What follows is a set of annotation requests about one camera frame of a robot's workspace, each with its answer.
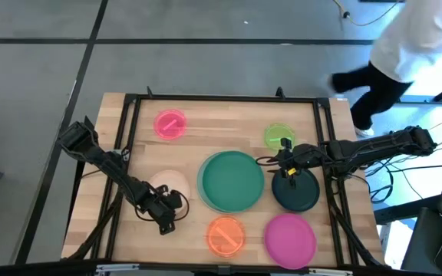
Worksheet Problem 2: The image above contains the lime transparent plate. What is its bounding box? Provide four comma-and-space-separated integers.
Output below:
263, 122, 296, 151

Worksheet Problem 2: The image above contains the grey desk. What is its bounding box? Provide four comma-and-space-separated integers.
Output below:
401, 206, 442, 276

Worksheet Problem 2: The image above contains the yellow cable with black plug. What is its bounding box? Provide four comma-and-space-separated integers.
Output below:
331, 0, 402, 28

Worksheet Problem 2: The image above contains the light green large plate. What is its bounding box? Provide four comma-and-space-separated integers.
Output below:
197, 150, 265, 214

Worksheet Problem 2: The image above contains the magenta opaque plate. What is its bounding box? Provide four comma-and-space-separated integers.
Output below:
263, 212, 318, 271

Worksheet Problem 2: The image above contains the orange transparent plate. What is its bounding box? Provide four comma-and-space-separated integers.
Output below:
206, 215, 246, 258

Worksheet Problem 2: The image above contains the black desk beam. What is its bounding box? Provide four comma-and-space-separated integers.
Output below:
374, 194, 442, 225

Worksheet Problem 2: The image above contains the person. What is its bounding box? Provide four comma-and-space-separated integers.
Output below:
326, 0, 442, 138

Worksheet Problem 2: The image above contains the grey floor beam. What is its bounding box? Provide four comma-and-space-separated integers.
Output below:
399, 74, 442, 104

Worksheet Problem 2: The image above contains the dark teal plate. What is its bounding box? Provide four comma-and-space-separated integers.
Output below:
271, 167, 321, 213

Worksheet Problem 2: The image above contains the black table frame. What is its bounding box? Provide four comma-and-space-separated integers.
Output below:
61, 86, 389, 269

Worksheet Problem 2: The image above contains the peach plastic plate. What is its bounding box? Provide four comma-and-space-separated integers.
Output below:
147, 169, 191, 216

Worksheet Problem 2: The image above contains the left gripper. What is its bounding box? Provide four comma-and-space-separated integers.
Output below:
140, 185, 183, 235

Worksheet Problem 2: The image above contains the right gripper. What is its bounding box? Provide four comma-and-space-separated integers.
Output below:
267, 137, 324, 189

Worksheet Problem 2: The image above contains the teal green plate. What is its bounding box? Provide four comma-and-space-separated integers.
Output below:
201, 150, 266, 212

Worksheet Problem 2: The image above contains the pink transparent plate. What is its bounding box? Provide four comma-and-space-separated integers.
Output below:
153, 109, 188, 141

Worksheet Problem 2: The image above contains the silver frame bracket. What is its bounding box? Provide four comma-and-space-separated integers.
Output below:
95, 263, 140, 274
308, 267, 355, 276

